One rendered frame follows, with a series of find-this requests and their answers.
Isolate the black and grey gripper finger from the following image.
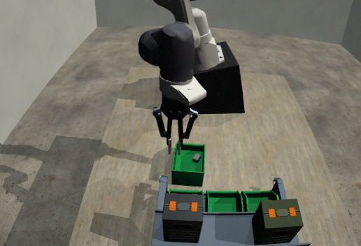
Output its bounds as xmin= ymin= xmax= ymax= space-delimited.
xmin=177 ymin=109 xmax=198 ymax=155
xmin=153 ymin=107 xmax=173 ymax=154

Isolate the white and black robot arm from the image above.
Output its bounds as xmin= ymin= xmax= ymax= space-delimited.
xmin=139 ymin=0 xmax=225 ymax=106

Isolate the green open-front bin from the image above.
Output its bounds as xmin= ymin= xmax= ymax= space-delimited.
xmin=205 ymin=190 xmax=243 ymax=212
xmin=171 ymin=142 xmax=205 ymax=187
xmin=241 ymin=190 xmax=278 ymax=212
xmin=169 ymin=189 xmax=204 ymax=195

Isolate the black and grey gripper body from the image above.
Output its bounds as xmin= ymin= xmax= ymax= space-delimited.
xmin=160 ymin=93 xmax=190 ymax=120

